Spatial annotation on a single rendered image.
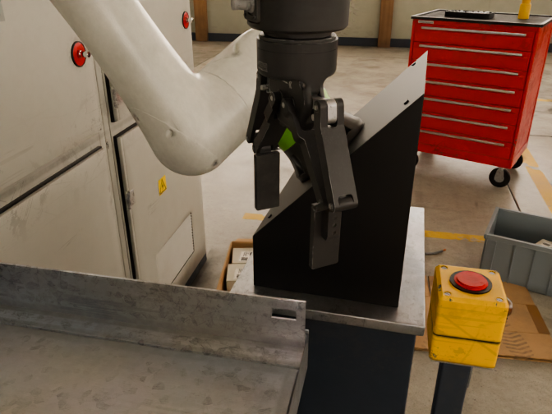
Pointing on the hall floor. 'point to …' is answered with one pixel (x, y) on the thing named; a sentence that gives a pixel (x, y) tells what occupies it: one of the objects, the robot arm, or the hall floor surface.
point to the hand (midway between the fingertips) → (292, 224)
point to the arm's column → (355, 370)
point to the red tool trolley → (480, 83)
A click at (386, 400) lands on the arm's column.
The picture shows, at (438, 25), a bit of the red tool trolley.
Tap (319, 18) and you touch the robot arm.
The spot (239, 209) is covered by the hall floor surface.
